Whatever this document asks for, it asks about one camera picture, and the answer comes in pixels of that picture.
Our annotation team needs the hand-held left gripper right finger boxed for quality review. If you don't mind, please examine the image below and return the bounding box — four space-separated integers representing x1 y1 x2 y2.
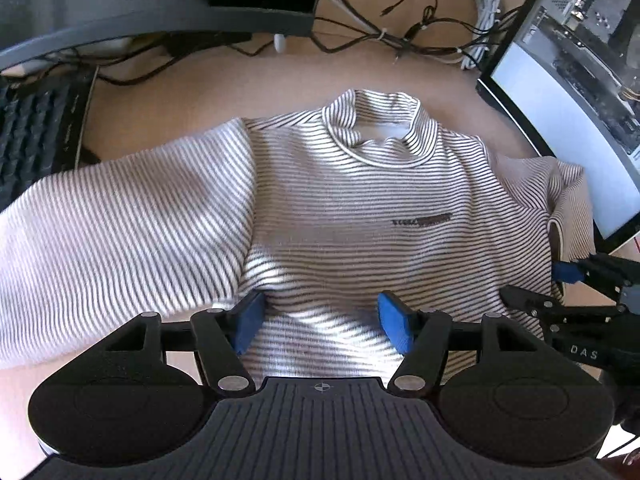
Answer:
377 290 546 397

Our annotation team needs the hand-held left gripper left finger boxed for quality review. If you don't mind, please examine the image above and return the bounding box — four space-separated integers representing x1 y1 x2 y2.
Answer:
100 290 266 397

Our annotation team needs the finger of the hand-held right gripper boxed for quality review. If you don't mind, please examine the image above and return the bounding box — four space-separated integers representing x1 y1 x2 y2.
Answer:
501 284 630 334
552 253 640 297

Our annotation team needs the striped long-sleeve shirt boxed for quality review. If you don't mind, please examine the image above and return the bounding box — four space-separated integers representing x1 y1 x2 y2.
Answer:
0 88 599 382

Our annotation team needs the white glass-sided computer case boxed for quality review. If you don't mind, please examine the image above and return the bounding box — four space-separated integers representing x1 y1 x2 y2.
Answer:
475 0 640 256

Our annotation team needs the black keyboard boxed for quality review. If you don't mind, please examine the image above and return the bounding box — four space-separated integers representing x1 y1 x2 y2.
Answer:
0 67 100 212

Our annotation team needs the dark curved monitor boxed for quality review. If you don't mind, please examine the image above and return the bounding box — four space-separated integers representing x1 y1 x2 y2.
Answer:
0 0 329 74

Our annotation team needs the black keyboard cable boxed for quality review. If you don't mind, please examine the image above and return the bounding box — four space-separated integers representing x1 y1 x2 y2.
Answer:
95 35 261 86

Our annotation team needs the thick white coiled cable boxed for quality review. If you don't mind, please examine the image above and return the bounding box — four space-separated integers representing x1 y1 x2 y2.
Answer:
469 0 504 70

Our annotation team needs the thin white cable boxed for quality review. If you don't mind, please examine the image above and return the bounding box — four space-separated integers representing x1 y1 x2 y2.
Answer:
324 0 387 37

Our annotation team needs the thin black cable with plug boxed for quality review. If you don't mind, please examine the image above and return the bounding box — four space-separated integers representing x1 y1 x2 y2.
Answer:
381 0 441 42

